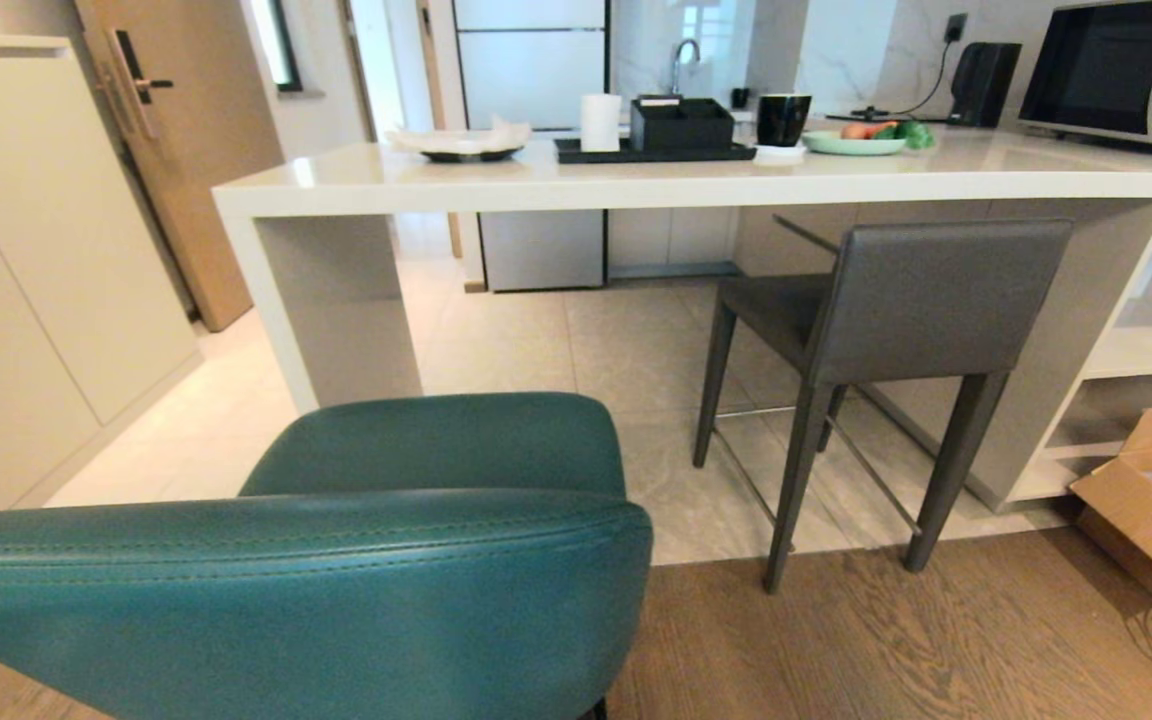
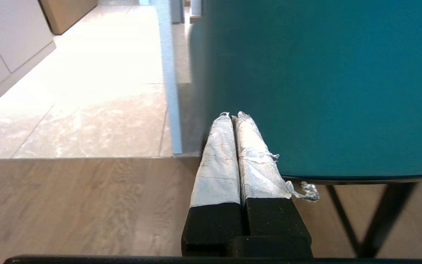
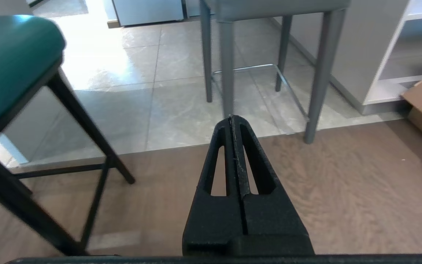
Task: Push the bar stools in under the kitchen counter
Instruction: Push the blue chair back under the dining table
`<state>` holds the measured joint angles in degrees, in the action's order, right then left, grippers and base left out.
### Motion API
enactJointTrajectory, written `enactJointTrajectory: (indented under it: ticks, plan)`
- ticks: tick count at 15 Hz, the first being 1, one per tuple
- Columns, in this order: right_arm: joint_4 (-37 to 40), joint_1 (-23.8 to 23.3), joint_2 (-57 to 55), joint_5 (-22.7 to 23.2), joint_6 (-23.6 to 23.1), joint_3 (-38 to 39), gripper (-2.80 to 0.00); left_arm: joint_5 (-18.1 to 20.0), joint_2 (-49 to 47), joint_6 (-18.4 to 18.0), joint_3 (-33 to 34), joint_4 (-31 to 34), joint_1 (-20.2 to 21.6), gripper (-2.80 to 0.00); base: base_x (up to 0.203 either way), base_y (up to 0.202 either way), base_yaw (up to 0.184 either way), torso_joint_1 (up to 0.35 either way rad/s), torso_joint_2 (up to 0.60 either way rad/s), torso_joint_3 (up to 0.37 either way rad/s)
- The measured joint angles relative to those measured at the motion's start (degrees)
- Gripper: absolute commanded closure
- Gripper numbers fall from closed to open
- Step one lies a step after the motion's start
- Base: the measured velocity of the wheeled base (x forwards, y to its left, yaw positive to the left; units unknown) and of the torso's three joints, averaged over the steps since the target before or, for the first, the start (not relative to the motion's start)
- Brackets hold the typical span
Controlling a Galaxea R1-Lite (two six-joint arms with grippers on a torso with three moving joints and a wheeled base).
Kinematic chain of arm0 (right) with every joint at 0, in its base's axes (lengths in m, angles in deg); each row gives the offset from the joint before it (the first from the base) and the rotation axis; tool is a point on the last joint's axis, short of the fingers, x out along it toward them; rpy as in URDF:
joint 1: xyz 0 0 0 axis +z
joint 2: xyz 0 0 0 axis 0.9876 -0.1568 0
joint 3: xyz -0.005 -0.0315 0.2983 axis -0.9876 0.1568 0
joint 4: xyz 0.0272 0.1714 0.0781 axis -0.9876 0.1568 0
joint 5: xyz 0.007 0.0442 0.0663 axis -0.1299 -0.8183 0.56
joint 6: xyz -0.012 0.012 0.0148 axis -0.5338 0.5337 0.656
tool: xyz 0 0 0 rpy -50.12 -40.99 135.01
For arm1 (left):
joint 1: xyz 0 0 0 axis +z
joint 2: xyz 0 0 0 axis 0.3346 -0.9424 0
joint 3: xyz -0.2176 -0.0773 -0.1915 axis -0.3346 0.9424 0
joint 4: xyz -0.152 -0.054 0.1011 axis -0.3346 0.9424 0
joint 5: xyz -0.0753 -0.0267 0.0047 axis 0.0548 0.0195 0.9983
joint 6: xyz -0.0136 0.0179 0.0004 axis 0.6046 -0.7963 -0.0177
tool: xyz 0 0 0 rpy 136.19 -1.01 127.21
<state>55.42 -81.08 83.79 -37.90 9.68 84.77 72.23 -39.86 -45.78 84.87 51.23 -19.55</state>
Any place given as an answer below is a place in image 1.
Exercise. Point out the white kitchen counter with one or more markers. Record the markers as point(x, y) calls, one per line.
point(556, 175)

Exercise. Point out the teal leather bar stool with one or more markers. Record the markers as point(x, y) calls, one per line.
point(336, 590)

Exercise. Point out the grey leather bar stool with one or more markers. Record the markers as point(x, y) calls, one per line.
point(926, 300)

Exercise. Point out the black tray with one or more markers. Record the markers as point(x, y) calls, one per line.
point(596, 152)

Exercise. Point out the dark plate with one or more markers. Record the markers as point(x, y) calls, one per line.
point(471, 154)

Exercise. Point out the white paper towel roll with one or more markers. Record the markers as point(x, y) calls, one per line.
point(600, 122)

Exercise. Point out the white crumpled cloth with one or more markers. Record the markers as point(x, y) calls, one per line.
point(461, 138)

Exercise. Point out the white refrigerator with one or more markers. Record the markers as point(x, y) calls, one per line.
point(531, 110)

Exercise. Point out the black organizer box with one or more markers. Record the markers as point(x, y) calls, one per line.
point(681, 125)

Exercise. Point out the white coaster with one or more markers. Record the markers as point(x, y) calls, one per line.
point(780, 151)

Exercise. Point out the small black cup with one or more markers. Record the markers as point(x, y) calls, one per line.
point(740, 98)

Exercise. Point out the black mug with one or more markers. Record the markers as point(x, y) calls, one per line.
point(783, 119)

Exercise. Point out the chrome faucet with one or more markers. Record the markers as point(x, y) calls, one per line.
point(682, 60)

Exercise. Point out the light green plate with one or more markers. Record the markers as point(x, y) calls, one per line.
point(851, 145)

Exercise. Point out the orange carrot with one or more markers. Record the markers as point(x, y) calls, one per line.
point(863, 130)

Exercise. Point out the green vegetable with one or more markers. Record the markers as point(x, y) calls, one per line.
point(914, 134)

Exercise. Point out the wooden door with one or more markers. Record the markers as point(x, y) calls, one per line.
point(196, 150)

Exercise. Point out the black kettle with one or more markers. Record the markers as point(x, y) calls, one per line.
point(983, 83)

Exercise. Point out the beige cabinet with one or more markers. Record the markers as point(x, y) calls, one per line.
point(26, 270)

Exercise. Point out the cardboard box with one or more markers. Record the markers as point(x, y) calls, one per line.
point(1151, 510)

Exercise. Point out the silver microwave oven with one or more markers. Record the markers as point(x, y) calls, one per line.
point(1116, 70)

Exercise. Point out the black wall socket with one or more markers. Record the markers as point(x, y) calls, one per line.
point(956, 27)

